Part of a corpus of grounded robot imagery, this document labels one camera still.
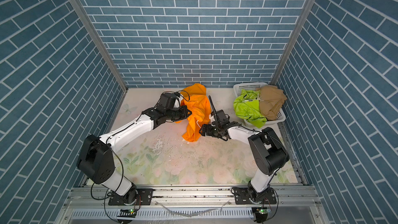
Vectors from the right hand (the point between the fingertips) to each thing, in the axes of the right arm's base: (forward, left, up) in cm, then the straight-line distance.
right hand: (204, 130), depth 93 cm
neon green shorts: (+15, -26, +6) cm, 30 cm away
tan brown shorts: (+21, -42, +7) cm, 47 cm away
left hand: (+3, +6, +14) cm, 15 cm away
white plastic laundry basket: (+34, -22, +2) cm, 40 cm away
